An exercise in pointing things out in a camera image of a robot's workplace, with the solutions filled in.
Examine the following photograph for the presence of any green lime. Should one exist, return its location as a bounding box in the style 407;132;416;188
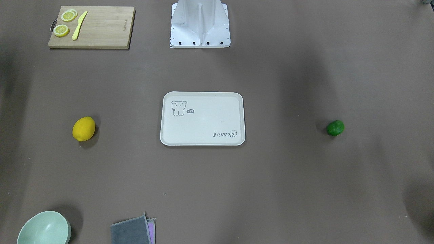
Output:
326;120;345;136

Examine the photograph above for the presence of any yellow lemon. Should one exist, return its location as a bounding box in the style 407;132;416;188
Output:
72;116;96;142

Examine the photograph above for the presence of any white rabbit tray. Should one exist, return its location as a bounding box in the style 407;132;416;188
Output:
160;91;245;146

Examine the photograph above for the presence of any grey folded cloth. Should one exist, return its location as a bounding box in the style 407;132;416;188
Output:
110;214;155;244

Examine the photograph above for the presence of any wooden cutting board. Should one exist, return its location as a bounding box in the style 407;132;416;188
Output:
48;5;135;49

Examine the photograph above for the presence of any yellow plastic knife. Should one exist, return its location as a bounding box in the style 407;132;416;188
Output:
72;11;88;41

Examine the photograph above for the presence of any lemon slice lower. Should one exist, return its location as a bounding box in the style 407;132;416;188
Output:
52;24;70;37

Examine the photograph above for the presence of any lemon slice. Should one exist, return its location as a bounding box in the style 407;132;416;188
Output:
52;24;70;37
61;9;78;22

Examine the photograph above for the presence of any lemon slice upper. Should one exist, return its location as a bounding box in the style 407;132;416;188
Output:
61;9;78;22

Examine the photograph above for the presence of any mint green bowl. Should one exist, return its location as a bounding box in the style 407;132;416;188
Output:
16;211;72;244

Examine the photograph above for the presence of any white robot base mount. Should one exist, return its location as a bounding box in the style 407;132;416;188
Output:
170;0;231;48

